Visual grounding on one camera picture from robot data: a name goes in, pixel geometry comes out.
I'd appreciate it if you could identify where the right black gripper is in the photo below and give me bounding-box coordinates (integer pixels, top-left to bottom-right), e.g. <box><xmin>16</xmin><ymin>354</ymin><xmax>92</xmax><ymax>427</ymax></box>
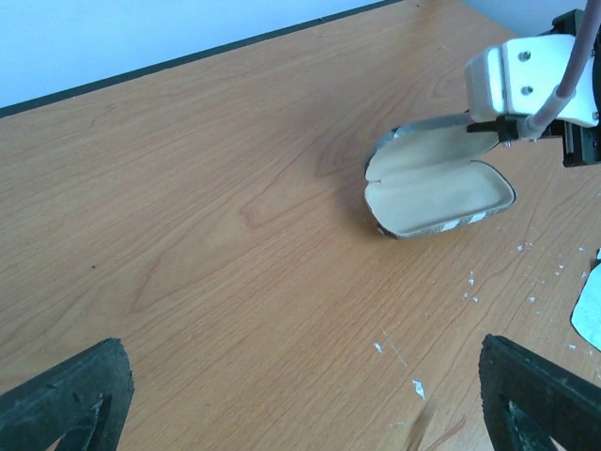
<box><xmin>467</xmin><ymin>9</ymin><xmax>600</xmax><ymax>167</ymax></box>

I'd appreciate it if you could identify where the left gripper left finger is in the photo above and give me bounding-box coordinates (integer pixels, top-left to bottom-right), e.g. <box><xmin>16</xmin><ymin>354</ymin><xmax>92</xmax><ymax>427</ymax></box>
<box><xmin>1</xmin><ymin>338</ymin><xmax>134</xmax><ymax>450</ymax></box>

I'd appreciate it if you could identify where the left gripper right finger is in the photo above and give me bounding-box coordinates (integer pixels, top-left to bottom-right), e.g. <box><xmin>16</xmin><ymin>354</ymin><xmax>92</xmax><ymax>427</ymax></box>
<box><xmin>479</xmin><ymin>334</ymin><xmax>600</xmax><ymax>450</ymax></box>

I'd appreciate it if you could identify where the brown fabric sunglasses pouch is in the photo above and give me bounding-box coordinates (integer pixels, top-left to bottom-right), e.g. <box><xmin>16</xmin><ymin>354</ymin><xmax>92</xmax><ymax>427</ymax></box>
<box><xmin>363</xmin><ymin>113</ymin><xmax>516</xmax><ymax>239</ymax></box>

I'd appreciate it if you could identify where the light blue cleaning cloth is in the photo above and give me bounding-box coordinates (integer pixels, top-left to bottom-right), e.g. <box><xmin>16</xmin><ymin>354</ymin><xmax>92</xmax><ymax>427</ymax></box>
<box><xmin>571</xmin><ymin>259</ymin><xmax>600</xmax><ymax>350</ymax></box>

